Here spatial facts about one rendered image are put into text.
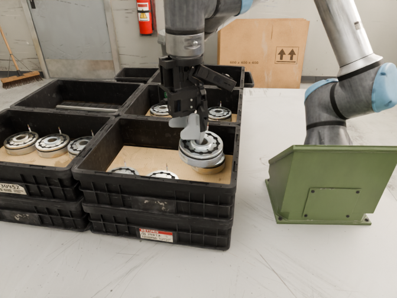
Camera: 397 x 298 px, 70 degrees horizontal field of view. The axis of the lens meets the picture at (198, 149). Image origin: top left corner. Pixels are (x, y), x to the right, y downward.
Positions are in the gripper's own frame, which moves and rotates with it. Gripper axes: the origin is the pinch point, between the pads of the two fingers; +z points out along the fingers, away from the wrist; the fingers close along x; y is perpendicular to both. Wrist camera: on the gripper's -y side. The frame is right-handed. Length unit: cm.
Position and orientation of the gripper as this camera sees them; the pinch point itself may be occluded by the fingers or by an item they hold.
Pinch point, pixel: (195, 137)
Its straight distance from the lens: 68.4
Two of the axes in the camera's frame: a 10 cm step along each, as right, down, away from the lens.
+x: 4.9, 4.8, -7.3
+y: -8.7, 2.7, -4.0
